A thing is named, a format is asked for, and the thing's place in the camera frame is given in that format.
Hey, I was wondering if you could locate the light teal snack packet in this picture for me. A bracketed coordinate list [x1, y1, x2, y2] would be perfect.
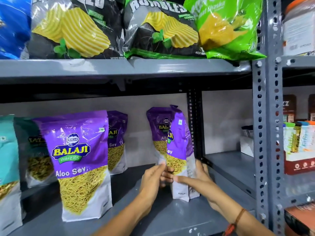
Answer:
[0, 115, 24, 236]

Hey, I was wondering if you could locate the orange thread wristband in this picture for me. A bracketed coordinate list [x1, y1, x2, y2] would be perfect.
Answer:
[222, 208, 247, 236]

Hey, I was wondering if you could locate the person's right hand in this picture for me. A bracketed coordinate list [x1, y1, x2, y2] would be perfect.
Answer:
[173, 158, 224, 210]

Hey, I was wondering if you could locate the small white box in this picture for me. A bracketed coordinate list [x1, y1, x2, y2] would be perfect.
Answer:
[240, 125, 254, 158]

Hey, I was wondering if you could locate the person's right forearm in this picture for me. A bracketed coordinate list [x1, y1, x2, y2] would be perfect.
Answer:
[209, 198, 277, 236]

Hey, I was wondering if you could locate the red display box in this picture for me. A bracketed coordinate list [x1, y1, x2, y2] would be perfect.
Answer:
[283, 150, 315, 175]

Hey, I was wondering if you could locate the row of colourful capped bottles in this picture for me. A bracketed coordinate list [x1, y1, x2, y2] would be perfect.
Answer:
[283, 121, 315, 155]

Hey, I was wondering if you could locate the white jar with orange lid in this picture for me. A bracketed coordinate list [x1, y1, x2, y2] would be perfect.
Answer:
[282, 0, 315, 56]

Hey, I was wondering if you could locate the purple snack packet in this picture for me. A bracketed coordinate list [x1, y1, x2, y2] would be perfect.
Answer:
[33, 110, 113, 223]
[166, 105, 200, 202]
[146, 107, 173, 167]
[107, 110, 128, 175]

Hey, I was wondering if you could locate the brown carton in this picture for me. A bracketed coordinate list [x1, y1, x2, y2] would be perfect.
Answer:
[283, 94, 297, 122]

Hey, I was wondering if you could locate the green chips bag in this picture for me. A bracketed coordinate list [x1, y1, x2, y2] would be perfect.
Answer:
[183, 0, 268, 61]

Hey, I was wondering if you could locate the blue chips bag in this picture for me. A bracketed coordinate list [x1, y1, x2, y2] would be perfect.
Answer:
[0, 0, 33, 60]

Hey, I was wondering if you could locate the person's left hand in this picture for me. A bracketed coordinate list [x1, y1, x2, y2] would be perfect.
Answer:
[138, 162, 175, 207]

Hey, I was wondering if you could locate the orange and black box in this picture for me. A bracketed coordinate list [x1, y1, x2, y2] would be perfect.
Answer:
[284, 202, 315, 236]

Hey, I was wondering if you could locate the black wavy chips bag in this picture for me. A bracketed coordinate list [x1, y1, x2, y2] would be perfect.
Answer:
[122, 0, 207, 60]
[27, 0, 125, 60]

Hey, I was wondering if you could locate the grey slotted shelf rack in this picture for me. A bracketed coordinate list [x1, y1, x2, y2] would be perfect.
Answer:
[267, 0, 315, 236]

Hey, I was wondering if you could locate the dark teal snack packet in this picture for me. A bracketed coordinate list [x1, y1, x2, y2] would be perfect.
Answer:
[13, 117, 58, 189]

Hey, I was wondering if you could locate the person's left forearm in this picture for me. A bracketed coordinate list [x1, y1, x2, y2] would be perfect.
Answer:
[92, 193, 155, 236]

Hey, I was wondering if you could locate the grey metal shelf rack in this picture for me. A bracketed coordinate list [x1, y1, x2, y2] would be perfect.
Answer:
[0, 0, 271, 236]

